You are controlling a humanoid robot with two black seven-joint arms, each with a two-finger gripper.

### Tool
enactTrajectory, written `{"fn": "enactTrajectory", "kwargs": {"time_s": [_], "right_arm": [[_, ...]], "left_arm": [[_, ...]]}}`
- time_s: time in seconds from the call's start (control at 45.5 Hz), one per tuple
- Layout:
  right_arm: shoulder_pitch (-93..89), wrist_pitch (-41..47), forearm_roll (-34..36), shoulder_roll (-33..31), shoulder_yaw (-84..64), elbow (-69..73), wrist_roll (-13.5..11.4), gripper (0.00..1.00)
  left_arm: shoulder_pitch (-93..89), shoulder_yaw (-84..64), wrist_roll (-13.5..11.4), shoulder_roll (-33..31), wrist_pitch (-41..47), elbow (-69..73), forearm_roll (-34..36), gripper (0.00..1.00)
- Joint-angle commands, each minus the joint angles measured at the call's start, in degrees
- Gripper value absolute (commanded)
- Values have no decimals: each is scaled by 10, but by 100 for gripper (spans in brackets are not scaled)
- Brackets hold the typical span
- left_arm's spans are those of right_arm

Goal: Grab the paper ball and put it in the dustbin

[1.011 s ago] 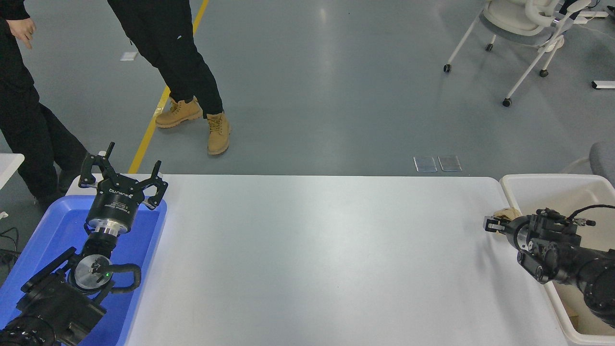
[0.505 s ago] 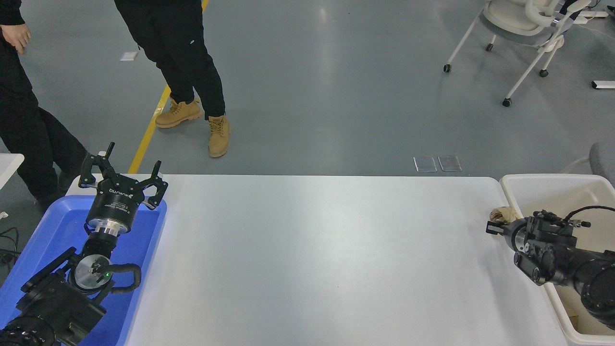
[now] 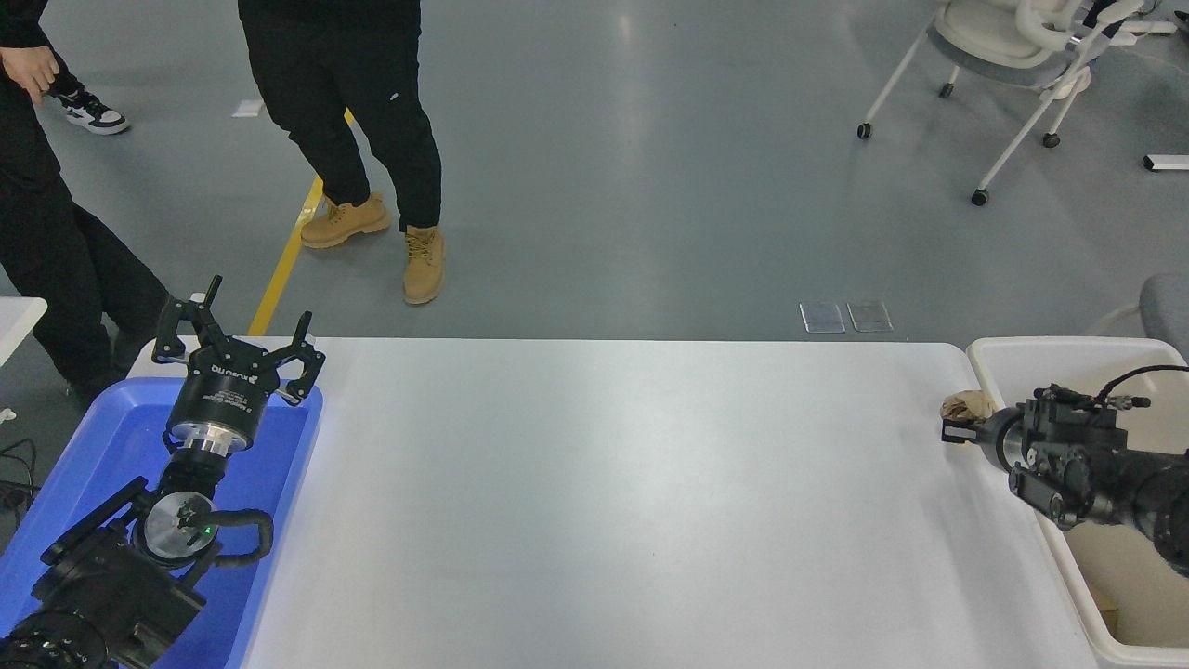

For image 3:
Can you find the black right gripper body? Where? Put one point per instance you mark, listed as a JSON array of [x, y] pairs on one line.
[[989, 435]]

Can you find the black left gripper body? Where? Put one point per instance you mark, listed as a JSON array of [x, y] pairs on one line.
[[223, 395]]

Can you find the tan paper ball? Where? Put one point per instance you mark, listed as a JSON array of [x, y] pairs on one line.
[[966, 405]]

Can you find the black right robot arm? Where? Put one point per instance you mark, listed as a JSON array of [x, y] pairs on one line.
[[1077, 460]]

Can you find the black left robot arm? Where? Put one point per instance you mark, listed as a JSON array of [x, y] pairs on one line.
[[102, 585]]

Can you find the person's hand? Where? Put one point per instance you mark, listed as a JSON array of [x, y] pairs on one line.
[[32, 70]]

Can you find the blue plastic tray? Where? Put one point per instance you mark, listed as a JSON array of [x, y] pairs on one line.
[[102, 437]]

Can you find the clear floor plate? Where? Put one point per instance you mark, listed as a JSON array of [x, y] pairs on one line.
[[870, 316], [823, 318]]

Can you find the person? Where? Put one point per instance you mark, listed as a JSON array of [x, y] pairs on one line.
[[46, 251], [344, 93]]

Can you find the small white side table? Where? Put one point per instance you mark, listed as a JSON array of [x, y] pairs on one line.
[[17, 321]]

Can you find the large pale plastic bin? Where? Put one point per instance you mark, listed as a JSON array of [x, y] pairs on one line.
[[1115, 557]]

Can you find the white floor bar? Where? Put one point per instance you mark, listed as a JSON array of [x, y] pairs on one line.
[[1168, 163]]

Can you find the white wheeled office chair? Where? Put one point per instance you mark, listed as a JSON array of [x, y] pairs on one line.
[[1003, 37]]

